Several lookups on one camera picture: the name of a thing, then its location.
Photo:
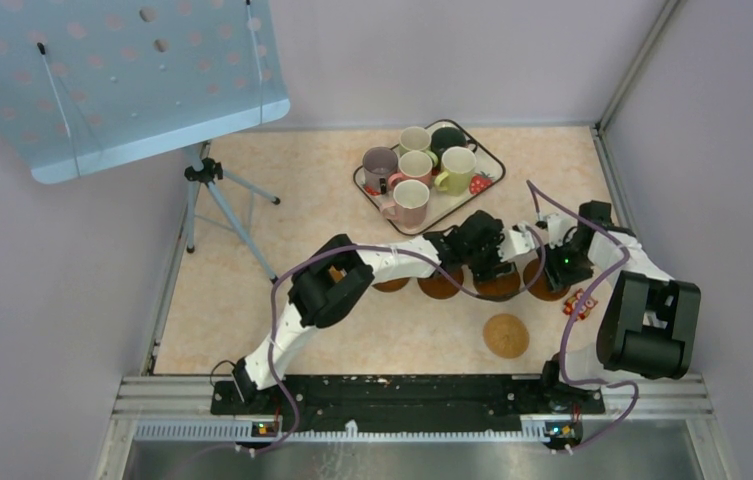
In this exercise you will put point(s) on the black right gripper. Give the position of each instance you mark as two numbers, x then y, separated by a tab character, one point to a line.
556	275

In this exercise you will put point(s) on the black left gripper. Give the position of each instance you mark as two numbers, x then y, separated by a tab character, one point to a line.
487	270

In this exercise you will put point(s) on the brown round coaster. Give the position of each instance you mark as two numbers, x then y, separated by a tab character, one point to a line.
502	287
392	285
439	287
534	276

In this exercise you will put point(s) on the light woven round coaster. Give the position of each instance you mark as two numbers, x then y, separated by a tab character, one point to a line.
506	336

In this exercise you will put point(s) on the dark green mug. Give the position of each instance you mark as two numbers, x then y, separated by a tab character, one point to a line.
447	137

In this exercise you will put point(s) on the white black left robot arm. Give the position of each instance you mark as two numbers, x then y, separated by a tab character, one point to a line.
325	288

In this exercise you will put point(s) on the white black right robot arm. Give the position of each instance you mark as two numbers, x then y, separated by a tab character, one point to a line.
650	320

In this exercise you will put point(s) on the white tray with black rim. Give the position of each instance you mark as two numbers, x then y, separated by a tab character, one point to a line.
489	171

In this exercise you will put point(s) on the pink mug in front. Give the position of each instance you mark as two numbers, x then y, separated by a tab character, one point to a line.
408	204

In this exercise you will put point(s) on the pink mug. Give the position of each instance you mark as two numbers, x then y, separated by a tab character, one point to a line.
408	204
413	165

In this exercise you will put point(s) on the yellow green mug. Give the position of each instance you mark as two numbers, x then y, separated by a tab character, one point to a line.
458	166

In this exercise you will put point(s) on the pink mug in middle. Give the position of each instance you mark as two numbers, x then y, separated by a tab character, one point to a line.
413	165

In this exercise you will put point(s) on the cream mug at back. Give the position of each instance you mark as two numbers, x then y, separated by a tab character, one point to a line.
416	138

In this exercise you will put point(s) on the purple grey mug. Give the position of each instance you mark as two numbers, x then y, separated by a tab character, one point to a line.
378	164

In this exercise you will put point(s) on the grey tripod stand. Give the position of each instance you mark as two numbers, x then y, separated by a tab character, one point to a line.
205	173

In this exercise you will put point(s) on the light blue perforated board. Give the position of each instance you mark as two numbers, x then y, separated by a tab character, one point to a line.
87	86

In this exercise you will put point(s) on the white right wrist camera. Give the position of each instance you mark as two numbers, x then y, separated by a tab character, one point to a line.
556	228

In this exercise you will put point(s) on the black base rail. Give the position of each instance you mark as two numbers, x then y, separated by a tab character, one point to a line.
408	403

